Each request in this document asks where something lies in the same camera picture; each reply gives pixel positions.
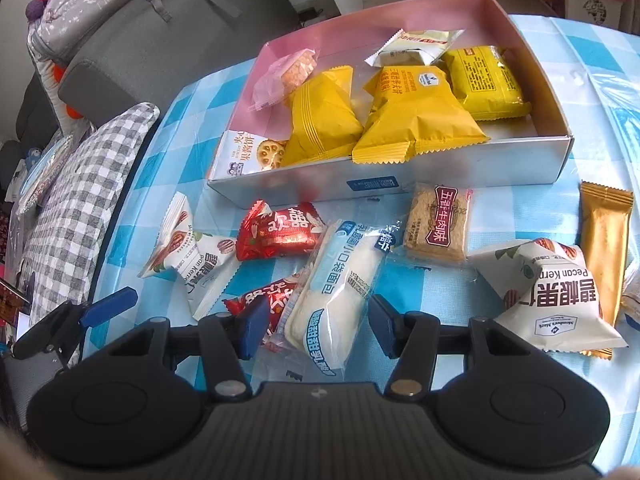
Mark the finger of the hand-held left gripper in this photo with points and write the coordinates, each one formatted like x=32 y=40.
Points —
x=107 y=305

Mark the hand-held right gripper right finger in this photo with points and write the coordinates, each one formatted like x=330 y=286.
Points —
x=382 y=325

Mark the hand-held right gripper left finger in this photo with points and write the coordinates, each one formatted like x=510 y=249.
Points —
x=252 y=325

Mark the red candy packet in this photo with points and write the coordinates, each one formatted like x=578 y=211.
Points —
x=280 y=230
x=260 y=302

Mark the white bread packet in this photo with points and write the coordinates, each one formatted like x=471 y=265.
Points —
x=335 y=290

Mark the white nut snack packet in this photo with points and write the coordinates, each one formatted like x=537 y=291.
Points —
x=192 y=260
x=550 y=300

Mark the clear brown cracker packet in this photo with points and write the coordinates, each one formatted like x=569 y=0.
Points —
x=437 y=225

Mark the pink silver cardboard box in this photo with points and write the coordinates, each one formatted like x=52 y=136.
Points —
x=450 y=170

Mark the orange white biscuit packet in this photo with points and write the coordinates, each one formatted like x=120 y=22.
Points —
x=250 y=152

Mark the yellow packet with white logo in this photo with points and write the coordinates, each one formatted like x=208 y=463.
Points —
x=415 y=120

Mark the plain yellow snack packet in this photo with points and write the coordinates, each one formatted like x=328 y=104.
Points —
x=320 y=120

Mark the gold bar packet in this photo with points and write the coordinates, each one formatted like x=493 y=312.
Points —
x=602 y=245

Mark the pink snack packet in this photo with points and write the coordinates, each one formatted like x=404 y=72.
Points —
x=285 y=77

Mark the silver snack packet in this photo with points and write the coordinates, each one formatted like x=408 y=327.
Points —
x=632 y=300

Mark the yellow packet black text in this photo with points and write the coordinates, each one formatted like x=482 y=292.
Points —
x=482 y=82

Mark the grey checked pillow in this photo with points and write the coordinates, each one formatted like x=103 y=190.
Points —
x=75 y=200

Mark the light blue cloth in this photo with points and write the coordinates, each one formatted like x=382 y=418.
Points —
x=45 y=170

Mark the blue checked tablecloth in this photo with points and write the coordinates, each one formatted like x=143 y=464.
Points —
x=170 y=125

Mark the orange plush toy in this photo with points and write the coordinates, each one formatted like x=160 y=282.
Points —
x=72 y=110

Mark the grey sofa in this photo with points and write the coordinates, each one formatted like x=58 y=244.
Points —
x=150 y=35

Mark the grey floral backpack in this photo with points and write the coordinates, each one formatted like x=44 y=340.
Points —
x=65 y=20

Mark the purple pompom charm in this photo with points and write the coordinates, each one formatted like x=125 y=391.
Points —
x=37 y=7

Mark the white printed storage box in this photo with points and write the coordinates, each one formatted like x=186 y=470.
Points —
x=595 y=10

